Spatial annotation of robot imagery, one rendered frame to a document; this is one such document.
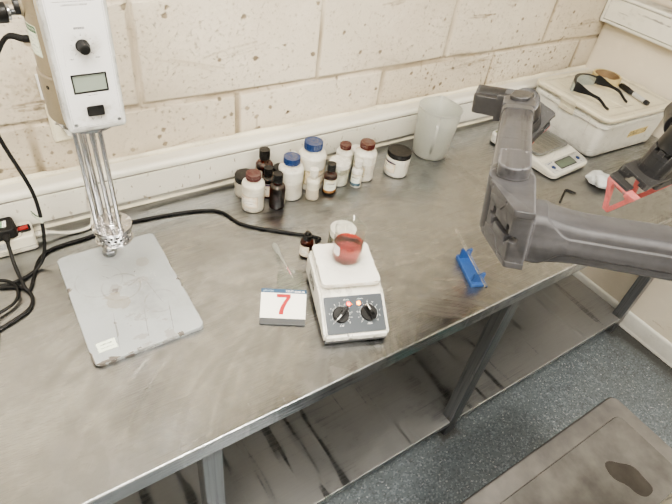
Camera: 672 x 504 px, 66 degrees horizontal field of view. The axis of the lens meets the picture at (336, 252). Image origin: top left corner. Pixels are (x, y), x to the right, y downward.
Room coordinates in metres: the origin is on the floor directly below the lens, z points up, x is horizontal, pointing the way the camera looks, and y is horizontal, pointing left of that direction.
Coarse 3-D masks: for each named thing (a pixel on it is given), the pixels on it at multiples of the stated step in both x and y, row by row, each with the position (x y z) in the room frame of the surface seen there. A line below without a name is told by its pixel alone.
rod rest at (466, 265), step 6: (462, 252) 0.93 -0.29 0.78; (456, 258) 0.93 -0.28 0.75; (462, 258) 0.93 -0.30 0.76; (468, 258) 0.93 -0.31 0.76; (462, 264) 0.91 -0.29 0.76; (468, 264) 0.91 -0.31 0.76; (462, 270) 0.89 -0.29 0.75; (468, 270) 0.89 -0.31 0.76; (474, 270) 0.89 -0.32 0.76; (468, 276) 0.87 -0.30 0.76; (474, 276) 0.85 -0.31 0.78; (468, 282) 0.85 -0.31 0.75; (474, 282) 0.85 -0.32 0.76; (480, 282) 0.85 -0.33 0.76
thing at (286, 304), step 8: (264, 296) 0.69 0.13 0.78; (272, 296) 0.69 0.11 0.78; (280, 296) 0.70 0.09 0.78; (288, 296) 0.70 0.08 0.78; (296, 296) 0.70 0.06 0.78; (304, 296) 0.71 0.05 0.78; (264, 304) 0.68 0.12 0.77; (272, 304) 0.68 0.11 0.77; (280, 304) 0.69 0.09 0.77; (288, 304) 0.69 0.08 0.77; (296, 304) 0.69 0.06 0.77; (304, 304) 0.69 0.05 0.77; (264, 312) 0.67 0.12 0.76; (272, 312) 0.67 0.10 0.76; (280, 312) 0.67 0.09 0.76; (288, 312) 0.68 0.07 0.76; (296, 312) 0.68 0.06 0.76
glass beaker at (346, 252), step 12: (348, 216) 0.81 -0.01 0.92; (336, 228) 0.78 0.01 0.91; (348, 228) 0.81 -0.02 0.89; (360, 228) 0.80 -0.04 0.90; (336, 240) 0.76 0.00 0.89; (348, 240) 0.75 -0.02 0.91; (360, 240) 0.76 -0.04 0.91; (336, 252) 0.76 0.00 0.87; (348, 252) 0.75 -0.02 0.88; (360, 252) 0.76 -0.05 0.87; (336, 264) 0.75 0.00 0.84; (348, 264) 0.75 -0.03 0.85
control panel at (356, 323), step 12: (324, 300) 0.68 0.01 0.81; (336, 300) 0.68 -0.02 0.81; (348, 300) 0.69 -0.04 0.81; (360, 300) 0.69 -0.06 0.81; (372, 300) 0.70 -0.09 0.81; (360, 312) 0.67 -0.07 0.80; (336, 324) 0.64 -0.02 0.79; (348, 324) 0.65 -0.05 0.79; (360, 324) 0.65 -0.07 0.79; (372, 324) 0.66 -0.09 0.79; (384, 324) 0.66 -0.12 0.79
